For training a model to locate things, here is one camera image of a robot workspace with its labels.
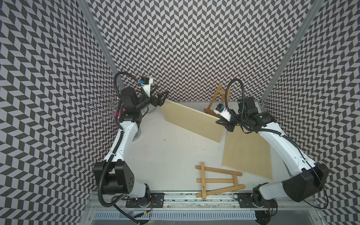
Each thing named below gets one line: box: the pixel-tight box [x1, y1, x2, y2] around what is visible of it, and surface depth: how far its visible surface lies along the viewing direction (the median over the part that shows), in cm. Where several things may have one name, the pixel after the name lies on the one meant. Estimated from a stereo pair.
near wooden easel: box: [195, 162, 246, 200], surface depth 80 cm
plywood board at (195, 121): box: [160, 99, 226, 143], surface depth 80 cm
